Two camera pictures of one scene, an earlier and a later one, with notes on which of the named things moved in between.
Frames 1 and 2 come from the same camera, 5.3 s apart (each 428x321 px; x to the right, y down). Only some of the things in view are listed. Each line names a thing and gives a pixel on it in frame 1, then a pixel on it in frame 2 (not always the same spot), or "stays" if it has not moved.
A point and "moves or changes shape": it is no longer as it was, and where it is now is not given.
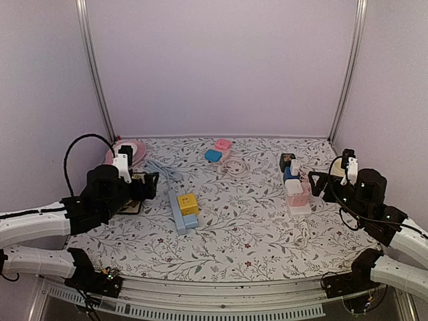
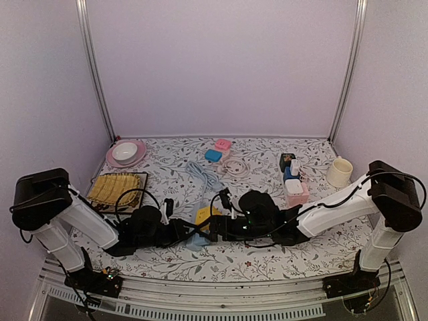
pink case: x=223 y=144 stays
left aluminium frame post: x=82 y=11 stays
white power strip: x=301 y=211 moves or changes shape
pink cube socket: x=303 y=199 stays
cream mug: x=336 y=168 stays
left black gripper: x=150 y=187 → x=177 y=229
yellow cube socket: x=188 y=204 → x=204 y=212
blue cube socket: x=287 y=175 stays
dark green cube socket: x=285 y=160 stays
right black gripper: x=334 y=181 → x=227 y=235
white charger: x=293 y=187 stays
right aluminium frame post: x=352 y=65 stays
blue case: x=212 y=155 stays
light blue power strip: x=182 y=223 → x=197 y=242
